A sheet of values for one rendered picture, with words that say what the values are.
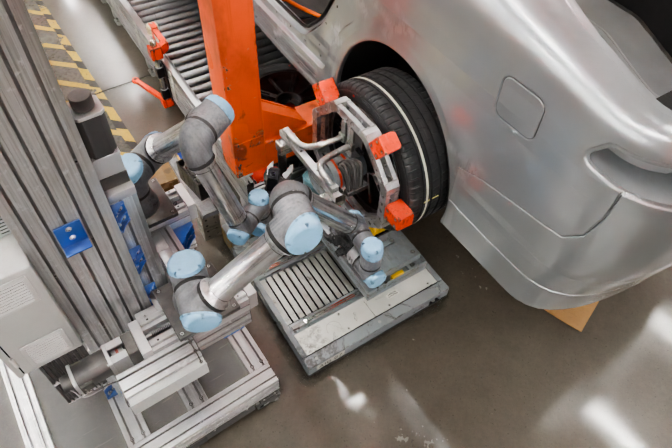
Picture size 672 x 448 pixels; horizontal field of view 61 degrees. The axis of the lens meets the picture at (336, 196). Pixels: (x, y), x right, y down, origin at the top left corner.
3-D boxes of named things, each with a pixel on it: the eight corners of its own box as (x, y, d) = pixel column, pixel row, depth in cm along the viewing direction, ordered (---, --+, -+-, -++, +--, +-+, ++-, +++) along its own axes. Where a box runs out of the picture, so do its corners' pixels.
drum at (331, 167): (367, 183, 237) (370, 160, 226) (324, 203, 229) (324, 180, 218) (348, 162, 244) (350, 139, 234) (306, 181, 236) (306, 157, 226)
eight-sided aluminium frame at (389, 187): (390, 245, 241) (406, 155, 200) (377, 252, 238) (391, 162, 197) (323, 166, 270) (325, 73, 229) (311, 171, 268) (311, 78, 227)
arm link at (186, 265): (204, 263, 192) (198, 239, 182) (215, 295, 184) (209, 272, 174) (169, 274, 189) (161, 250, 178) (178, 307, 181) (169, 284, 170)
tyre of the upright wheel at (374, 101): (417, 228, 268) (484, 177, 208) (376, 249, 260) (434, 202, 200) (350, 112, 281) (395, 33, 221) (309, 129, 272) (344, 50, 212)
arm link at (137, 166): (110, 194, 210) (99, 169, 200) (132, 171, 218) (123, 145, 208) (137, 205, 207) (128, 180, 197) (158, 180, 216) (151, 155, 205)
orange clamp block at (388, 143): (392, 153, 210) (403, 147, 202) (374, 160, 207) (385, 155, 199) (384, 136, 210) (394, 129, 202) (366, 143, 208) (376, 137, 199)
